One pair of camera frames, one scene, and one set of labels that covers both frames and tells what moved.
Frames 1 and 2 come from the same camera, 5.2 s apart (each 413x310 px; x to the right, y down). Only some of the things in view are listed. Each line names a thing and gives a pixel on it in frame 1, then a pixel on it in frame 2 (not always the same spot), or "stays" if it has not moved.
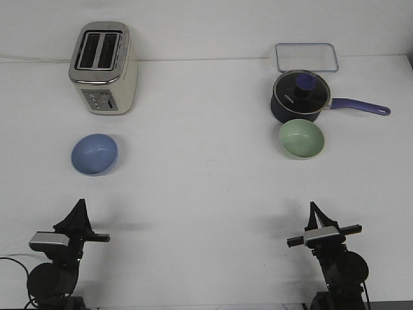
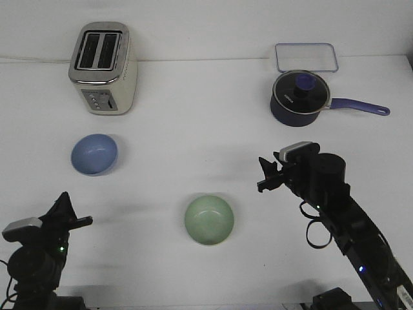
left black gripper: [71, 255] -> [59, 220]
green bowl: [301, 139] -> [209, 220]
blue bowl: [93, 154] stays
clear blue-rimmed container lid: [306, 56] stays
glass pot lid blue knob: [302, 92] stays
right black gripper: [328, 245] -> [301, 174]
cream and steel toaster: [102, 68] stays
